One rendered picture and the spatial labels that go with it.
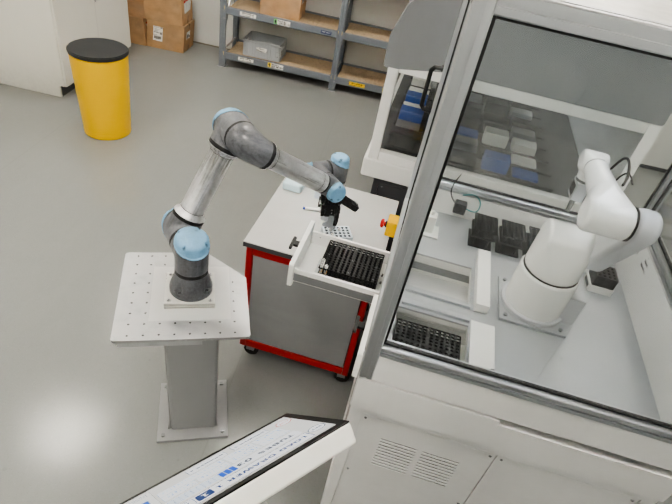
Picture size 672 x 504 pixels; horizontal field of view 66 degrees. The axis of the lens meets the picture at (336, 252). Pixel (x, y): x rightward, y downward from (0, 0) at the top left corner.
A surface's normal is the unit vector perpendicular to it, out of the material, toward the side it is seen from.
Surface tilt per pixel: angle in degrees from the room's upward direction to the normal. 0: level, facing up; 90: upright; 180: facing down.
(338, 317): 90
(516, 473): 90
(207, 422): 90
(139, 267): 0
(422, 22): 90
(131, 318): 0
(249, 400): 0
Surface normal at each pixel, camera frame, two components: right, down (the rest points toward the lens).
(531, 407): -0.24, 0.59
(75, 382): 0.16, -0.76
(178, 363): 0.18, 0.65
